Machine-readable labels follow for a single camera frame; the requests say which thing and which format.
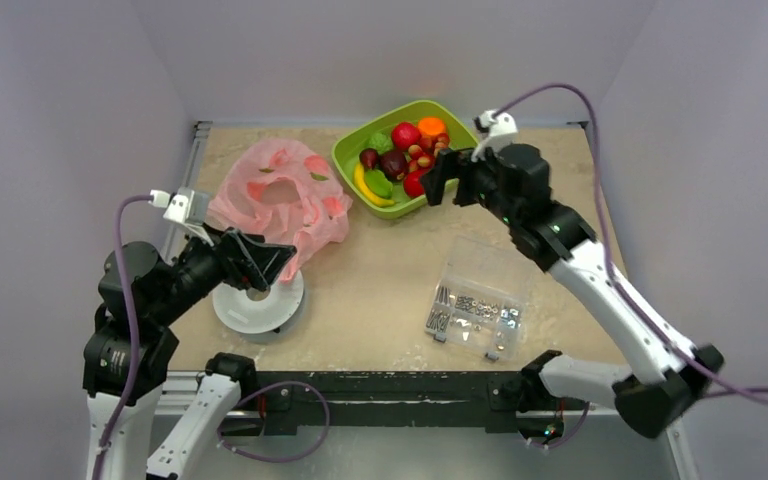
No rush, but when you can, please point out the pink plastic bag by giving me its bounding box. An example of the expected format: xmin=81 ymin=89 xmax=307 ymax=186
xmin=207 ymin=138 xmax=352 ymax=283

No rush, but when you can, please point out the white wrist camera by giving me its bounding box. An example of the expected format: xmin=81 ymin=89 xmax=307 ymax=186
xmin=148 ymin=187 xmax=214 ymax=246
xmin=470 ymin=110 xmax=518 ymax=163

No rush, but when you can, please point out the green fake leaf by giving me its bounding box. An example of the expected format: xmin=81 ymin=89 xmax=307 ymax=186
xmin=364 ymin=169 xmax=393 ymax=199

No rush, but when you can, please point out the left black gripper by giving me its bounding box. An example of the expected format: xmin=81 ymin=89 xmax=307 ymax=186
xmin=150 ymin=217 xmax=295 ymax=323

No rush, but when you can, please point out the fake lychee bunch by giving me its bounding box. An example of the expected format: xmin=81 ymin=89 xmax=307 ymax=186
xmin=407 ymin=133 xmax=450 ymax=172

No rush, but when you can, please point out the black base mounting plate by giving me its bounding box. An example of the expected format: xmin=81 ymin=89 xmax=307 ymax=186
xmin=194 ymin=370 xmax=585 ymax=439

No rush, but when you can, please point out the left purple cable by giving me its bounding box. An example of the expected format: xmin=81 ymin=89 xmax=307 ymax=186
xmin=91 ymin=192 xmax=332 ymax=480

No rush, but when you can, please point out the dark red fake fruit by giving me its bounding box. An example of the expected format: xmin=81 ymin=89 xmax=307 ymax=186
xmin=378 ymin=150 xmax=408 ymax=182

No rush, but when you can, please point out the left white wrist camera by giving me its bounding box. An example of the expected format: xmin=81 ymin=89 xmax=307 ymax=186
xmin=148 ymin=187 xmax=214 ymax=246

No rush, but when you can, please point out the small dark red fruit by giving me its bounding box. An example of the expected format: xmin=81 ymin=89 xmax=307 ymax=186
xmin=358 ymin=148 xmax=380 ymax=170

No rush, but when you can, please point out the aluminium frame rail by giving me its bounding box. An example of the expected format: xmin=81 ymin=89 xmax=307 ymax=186
xmin=97 ymin=369 xmax=682 ymax=419

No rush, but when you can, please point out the clear plastic screw box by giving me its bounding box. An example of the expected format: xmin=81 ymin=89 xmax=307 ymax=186
xmin=424 ymin=237 xmax=534 ymax=362

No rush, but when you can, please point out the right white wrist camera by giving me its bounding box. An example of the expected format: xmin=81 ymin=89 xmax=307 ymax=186
xmin=470 ymin=110 xmax=518 ymax=163

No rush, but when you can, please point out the red fake apple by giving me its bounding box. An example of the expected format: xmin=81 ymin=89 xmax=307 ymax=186
xmin=390 ymin=122 xmax=422 ymax=151

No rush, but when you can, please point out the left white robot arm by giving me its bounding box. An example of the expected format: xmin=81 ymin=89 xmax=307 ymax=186
xmin=83 ymin=229 xmax=296 ymax=479

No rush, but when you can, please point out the orange fake tangerine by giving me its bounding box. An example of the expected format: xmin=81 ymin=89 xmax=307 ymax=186
xmin=416 ymin=116 xmax=448 ymax=138

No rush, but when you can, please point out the yellow fake banana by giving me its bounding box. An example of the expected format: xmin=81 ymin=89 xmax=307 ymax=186
xmin=353 ymin=163 xmax=395 ymax=208

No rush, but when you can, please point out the white filament spool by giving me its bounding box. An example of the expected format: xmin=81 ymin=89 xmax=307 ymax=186
xmin=212 ymin=272 xmax=307 ymax=344

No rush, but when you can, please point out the green fake custard apple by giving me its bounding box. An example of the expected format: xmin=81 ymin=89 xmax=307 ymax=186
xmin=366 ymin=132 xmax=395 ymax=155

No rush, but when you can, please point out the green plastic tray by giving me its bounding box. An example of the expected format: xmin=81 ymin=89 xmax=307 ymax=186
xmin=332 ymin=100 xmax=478 ymax=219

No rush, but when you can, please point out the red fake pomegranate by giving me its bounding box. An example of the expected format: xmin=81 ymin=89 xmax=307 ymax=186
xmin=402 ymin=169 xmax=429 ymax=199

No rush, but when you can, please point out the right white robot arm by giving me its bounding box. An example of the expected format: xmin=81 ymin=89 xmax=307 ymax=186
xmin=421 ymin=144 xmax=724 ymax=439

